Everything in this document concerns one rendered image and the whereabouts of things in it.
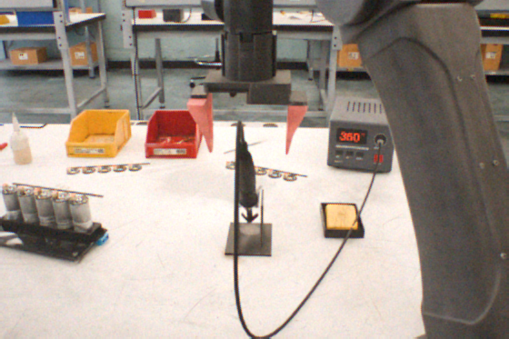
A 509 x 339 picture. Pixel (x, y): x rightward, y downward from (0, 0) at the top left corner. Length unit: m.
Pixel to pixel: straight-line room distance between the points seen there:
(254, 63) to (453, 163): 0.31
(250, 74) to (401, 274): 0.30
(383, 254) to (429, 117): 0.37
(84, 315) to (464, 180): 0.41
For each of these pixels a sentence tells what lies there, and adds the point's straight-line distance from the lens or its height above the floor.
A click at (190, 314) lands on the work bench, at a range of 0.51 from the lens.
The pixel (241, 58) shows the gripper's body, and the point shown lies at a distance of 0.52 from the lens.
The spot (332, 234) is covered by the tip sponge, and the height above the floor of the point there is 0.76.
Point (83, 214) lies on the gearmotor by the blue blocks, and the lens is 0.62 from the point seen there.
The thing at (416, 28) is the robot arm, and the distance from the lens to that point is 0.27.
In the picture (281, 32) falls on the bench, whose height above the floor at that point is 0.70.
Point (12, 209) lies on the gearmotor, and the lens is 0.70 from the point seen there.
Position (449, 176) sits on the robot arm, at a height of 0.99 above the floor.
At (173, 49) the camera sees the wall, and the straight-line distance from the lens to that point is 5.10.
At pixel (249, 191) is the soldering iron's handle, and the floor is 0.85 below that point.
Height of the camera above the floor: 1.10
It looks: 23 degrees down
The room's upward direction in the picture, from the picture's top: straight up
